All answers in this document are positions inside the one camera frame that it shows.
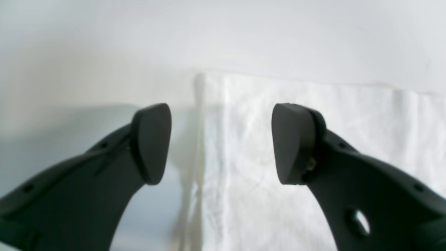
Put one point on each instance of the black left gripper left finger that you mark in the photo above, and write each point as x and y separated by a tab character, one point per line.
76	205

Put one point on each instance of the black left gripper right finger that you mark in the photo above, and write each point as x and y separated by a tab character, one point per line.
370	205

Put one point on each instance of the white printed T-shirt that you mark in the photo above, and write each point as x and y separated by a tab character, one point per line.
233	198

